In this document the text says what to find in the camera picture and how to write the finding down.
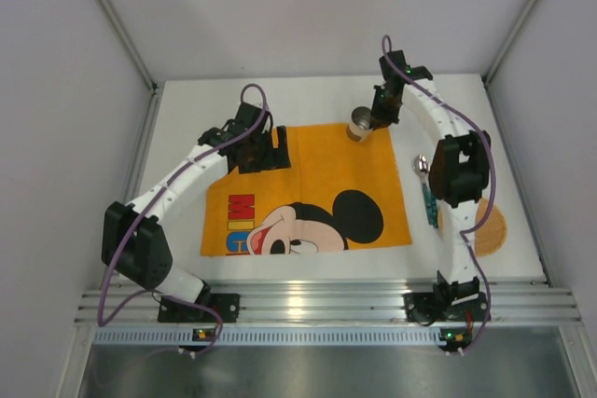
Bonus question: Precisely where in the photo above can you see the orange Mickey Mouse placemat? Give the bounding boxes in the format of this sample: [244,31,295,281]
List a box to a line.
[201,124,412,256]

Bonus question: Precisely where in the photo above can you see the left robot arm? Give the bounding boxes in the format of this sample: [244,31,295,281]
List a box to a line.
[102,103,290,303]

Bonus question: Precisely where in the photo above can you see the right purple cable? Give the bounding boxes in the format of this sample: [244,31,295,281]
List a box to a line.
[381,34,496,356]

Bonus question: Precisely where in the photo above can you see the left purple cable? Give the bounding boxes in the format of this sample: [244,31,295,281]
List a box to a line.
[96,83,274,356]

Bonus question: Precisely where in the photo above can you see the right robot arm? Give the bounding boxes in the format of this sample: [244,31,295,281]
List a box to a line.
[370,50,493,307]

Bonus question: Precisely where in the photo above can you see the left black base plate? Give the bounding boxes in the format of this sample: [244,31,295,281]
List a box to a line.
[158,294,241,323]

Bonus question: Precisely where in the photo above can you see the perforated cable duct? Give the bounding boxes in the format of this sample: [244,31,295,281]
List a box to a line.
[93,326,470,347]

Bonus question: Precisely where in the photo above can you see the round woven coaster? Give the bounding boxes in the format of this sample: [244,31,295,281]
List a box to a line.
[474,205,507,256]

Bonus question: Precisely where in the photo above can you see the spoon with teal handle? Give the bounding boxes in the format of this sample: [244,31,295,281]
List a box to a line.
[413,155,434,227]

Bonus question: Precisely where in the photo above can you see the purple cable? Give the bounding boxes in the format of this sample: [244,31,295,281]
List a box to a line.
[381,34,496,356]
[96,83,274,356]

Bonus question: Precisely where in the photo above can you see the metal cup with cork band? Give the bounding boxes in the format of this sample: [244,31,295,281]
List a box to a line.
[346,106,372,143]

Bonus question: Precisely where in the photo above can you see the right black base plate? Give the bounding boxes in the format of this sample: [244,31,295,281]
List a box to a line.
[403,293,489,326]

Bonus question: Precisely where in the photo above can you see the fork with teal handle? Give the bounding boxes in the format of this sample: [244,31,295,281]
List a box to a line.
[430,196,439,229]

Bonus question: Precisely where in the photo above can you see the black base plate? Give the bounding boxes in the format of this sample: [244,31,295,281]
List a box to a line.
[403,293,489,326]
[158,294,241,323]

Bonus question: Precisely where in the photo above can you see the aluminium rail frame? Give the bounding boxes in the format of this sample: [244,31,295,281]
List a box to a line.
[74,257,582,324]

